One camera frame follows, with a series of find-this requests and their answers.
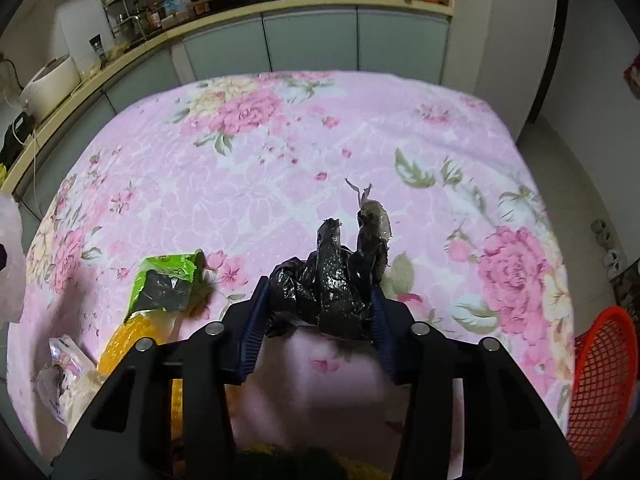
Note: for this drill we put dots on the black plastic bag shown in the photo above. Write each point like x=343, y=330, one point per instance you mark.
x=331, y=289

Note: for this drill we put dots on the white sneakers pair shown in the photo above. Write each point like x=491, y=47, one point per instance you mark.
x=614, y=257

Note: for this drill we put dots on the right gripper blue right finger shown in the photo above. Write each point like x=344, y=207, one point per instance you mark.
x=384, y=337

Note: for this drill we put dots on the pink floral tablecloth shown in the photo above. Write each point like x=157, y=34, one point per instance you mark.
x=246, y=168

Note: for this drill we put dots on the red plastic mesh basket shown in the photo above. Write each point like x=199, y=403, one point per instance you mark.
x=605, y=372

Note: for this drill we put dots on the green snack wrapper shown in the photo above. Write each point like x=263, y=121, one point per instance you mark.
x=167, y=283

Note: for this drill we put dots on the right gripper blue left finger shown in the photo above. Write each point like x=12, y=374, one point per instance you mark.
x=251, y=331

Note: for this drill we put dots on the yellow corrugated sponge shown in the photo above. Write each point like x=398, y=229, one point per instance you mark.
x=144, y=330

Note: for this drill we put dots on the white tissue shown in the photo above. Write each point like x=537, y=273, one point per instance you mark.
x=13, y=262

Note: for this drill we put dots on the beige slippers pair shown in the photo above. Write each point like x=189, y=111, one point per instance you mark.
x=603, y=234

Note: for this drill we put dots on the kitchen counter cabinets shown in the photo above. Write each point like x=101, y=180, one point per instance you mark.
x=389, y=36

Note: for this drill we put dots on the white rice cooker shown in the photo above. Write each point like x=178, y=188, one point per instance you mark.
x=50, y=87

